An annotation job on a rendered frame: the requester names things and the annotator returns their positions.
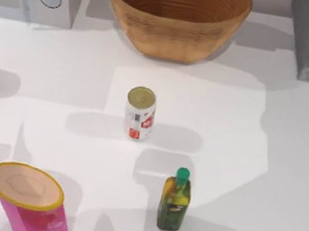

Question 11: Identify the red and white can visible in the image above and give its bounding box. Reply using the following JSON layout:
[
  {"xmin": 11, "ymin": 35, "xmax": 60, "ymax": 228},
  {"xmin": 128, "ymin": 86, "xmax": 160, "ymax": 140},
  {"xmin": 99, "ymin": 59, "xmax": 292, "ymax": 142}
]
[{"xmin": 120, "ymin": 84, "xmax": 160, "ymax": 144}]

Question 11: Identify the brown woven basket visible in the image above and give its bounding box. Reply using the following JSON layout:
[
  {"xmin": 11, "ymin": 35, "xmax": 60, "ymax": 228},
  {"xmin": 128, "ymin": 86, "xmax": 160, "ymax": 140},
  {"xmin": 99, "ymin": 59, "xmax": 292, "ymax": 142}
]
[{"xmin": 95, "ymin": 0, "xmax": 255, "ymax": 74}]

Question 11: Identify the pink canister with yellow rim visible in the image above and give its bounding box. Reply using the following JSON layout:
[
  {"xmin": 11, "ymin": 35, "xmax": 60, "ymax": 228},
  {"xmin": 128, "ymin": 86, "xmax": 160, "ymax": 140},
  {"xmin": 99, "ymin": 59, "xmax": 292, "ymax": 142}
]
[{"xmin": 0, "ymin": 158, "xmax": 83, "ymax": 231}]

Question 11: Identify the green bottle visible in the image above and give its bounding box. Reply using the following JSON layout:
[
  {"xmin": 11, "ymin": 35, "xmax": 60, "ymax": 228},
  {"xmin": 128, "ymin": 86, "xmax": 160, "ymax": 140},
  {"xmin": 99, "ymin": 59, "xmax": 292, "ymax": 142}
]
[{"xmin": 155, "ymin": 164, "xmax": 195, "ymax": 231}]

